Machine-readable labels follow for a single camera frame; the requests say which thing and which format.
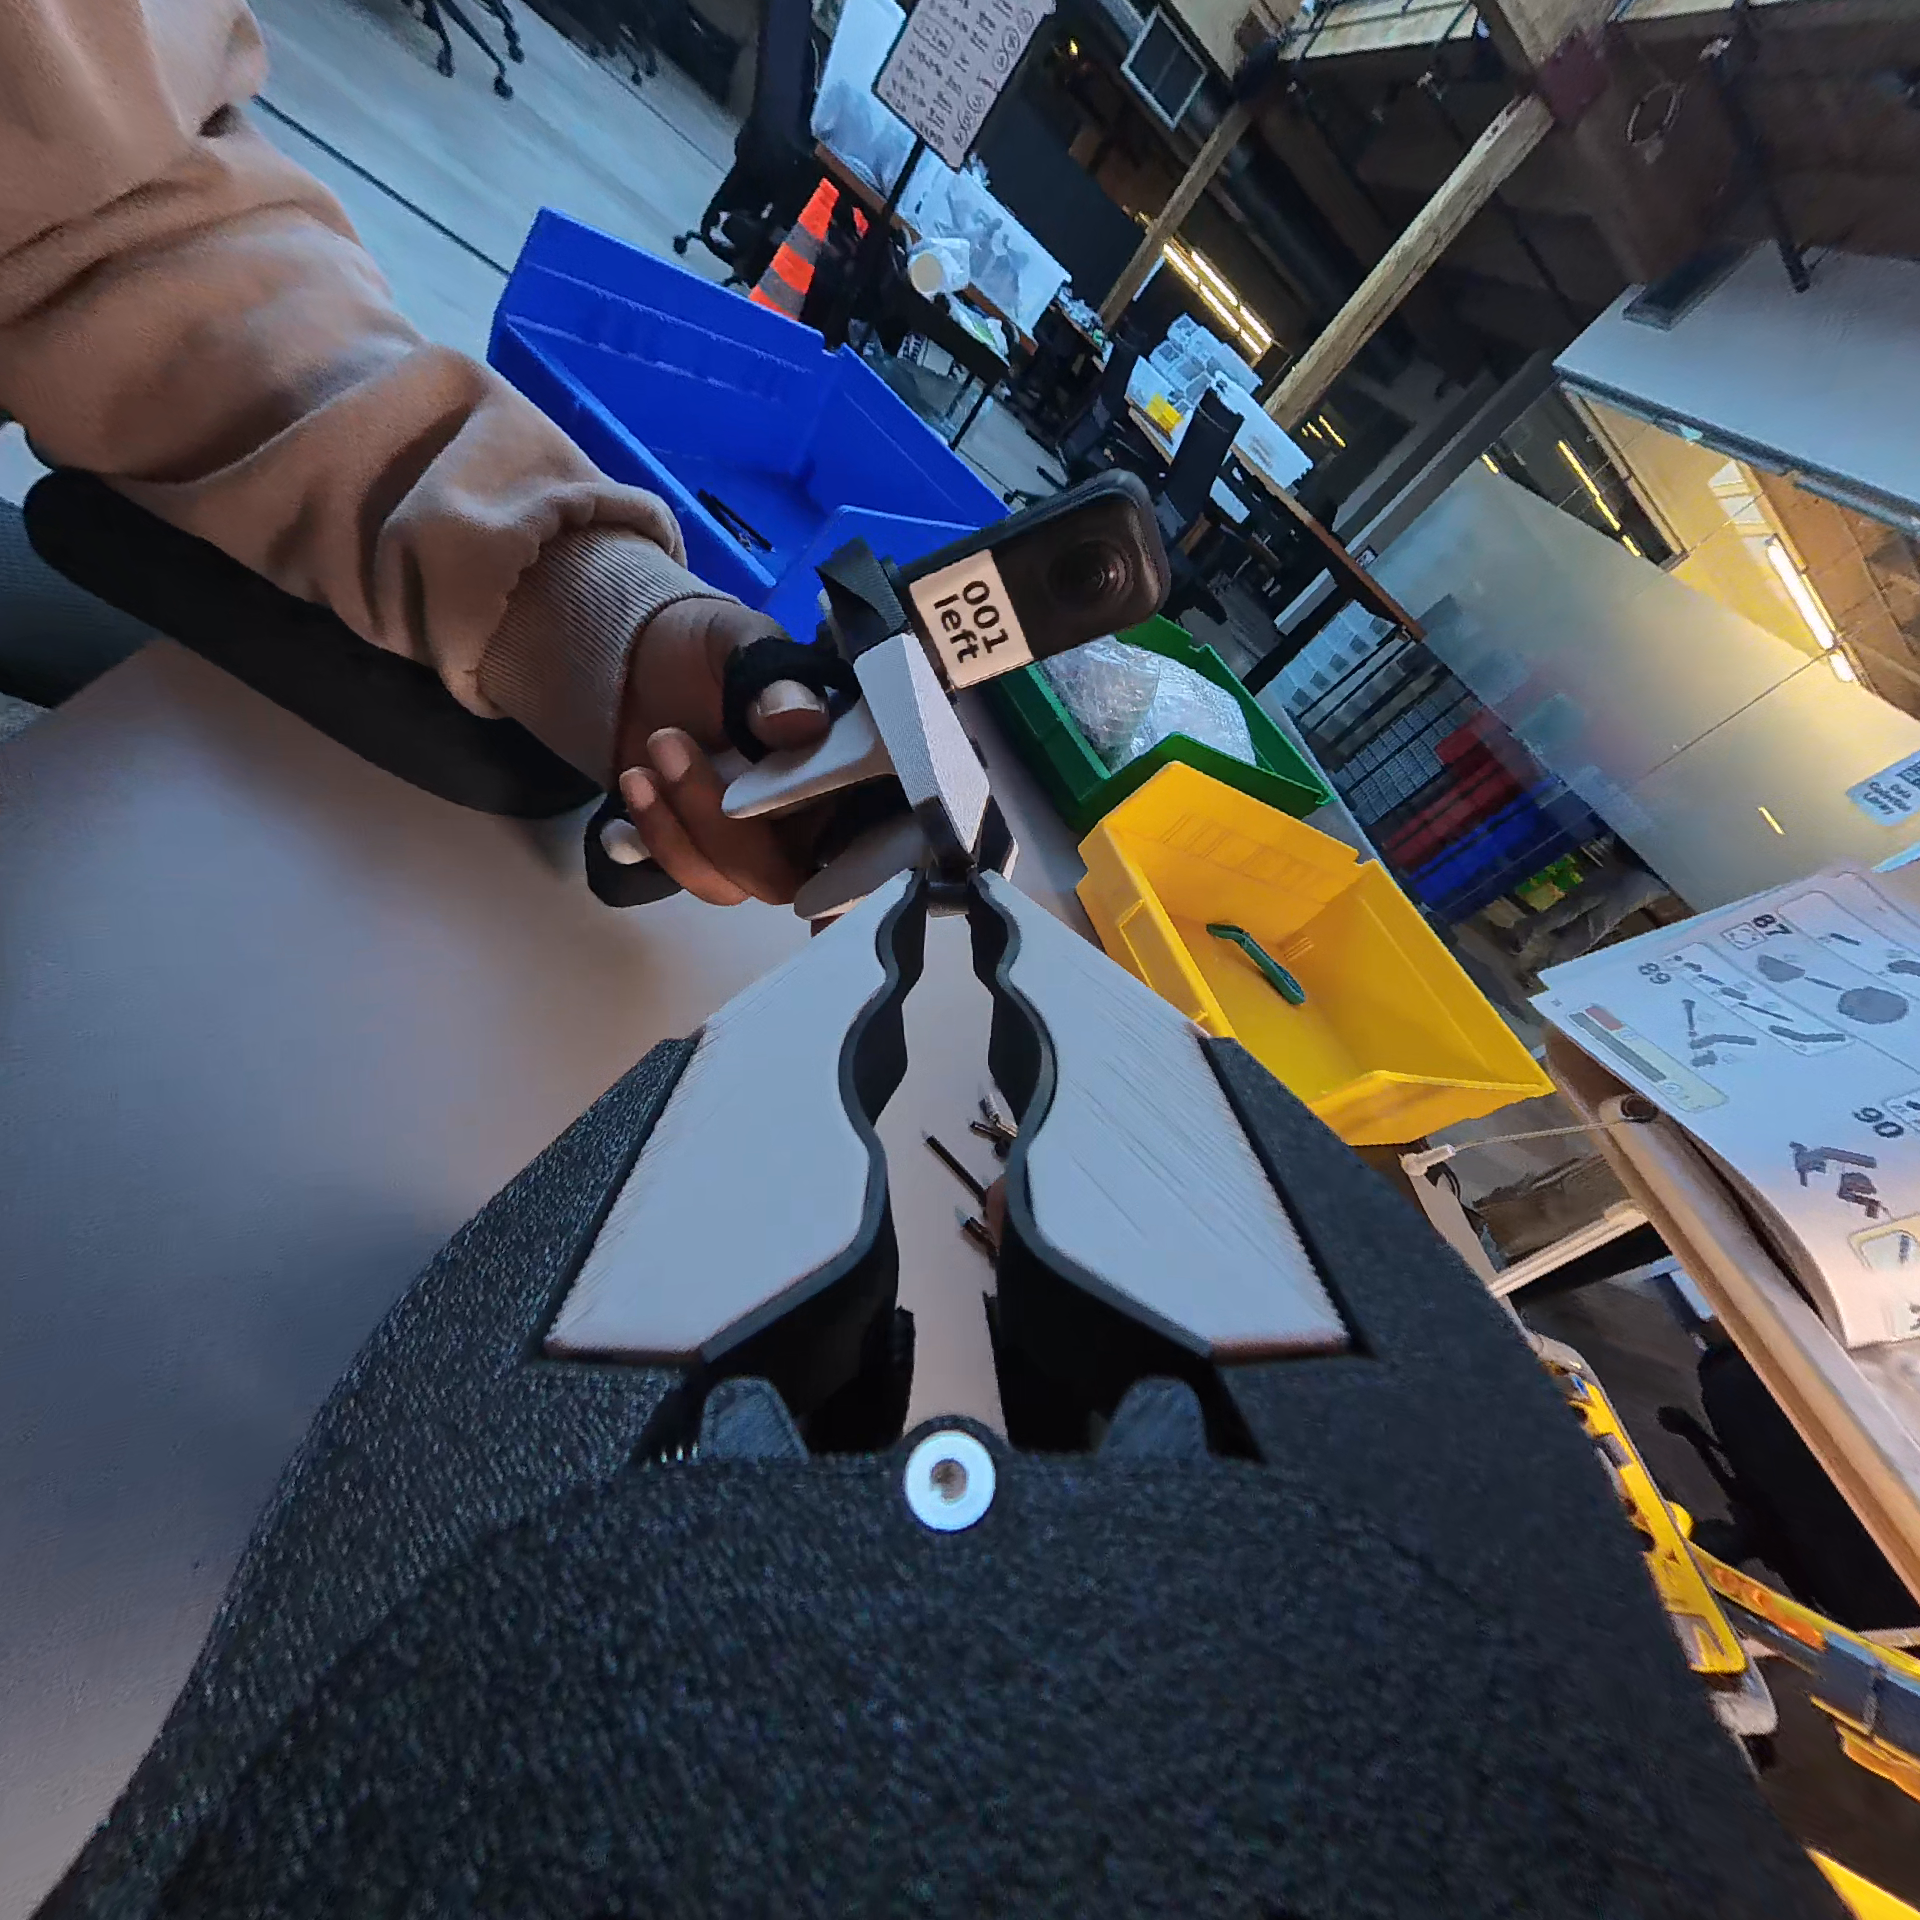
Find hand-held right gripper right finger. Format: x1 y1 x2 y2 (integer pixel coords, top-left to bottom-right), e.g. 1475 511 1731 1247
964 873 1351 1422

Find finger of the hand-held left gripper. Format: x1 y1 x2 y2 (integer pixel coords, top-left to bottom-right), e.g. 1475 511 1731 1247
853 631 1020 883

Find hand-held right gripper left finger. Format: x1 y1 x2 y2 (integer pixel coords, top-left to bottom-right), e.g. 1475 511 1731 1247
543 873 932 1415

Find pile of small building pieces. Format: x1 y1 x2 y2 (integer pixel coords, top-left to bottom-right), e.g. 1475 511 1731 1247
922 1096 1023 1265

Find person's left forearm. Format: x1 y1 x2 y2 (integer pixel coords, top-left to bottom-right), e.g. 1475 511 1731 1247
0 0 740 782

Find grey desk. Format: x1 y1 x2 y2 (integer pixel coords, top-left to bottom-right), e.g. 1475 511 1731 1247
0 631 1443 1920

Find person's left hand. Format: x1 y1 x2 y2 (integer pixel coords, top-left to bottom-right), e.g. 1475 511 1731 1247
613 596 888 912

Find green storage bin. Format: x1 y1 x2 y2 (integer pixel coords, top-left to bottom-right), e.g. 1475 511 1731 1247
982 615 1335 838

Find black office chair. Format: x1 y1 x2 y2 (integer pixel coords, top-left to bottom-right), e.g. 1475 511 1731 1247
675 0 824 290
1154 386 1251 548

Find clear plastic bags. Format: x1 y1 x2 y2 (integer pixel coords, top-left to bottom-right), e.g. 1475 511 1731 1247
1042 639 1260 778

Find wooden background table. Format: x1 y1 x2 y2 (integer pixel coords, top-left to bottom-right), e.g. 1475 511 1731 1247
1125 399 1427 696

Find green brick separator tool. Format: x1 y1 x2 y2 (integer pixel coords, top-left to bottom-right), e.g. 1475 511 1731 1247
1204 921 1307 1008

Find small yellow storage bin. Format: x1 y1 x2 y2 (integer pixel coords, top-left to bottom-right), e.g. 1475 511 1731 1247
1076 762 1557 1152

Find blue storage bin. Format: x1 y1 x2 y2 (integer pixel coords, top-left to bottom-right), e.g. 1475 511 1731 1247
487 210 1011 640

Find orange traffic cone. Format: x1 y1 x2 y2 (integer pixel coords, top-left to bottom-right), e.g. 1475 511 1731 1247
747 180 843 320

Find wooden pillar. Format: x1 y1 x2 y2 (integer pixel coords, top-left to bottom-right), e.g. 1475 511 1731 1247
1264 96 1557 432

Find stacked storage bins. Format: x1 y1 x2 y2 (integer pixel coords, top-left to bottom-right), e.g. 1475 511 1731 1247
1304 646 1615 926

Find white notice board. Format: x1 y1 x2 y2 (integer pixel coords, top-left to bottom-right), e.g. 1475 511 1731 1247
870 0 1061 172

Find book stand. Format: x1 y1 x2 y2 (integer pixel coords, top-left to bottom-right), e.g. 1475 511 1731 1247
1400 1035 1920 1609

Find yellow toy robot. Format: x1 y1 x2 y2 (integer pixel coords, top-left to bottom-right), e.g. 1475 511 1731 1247
1544 1343 1920 1809

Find instruction booklet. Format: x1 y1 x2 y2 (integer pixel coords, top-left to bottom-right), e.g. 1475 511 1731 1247
1536 848 1920 1353

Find large yellow storage bin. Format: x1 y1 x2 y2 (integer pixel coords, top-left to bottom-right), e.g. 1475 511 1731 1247
1808 1847 1920 1920

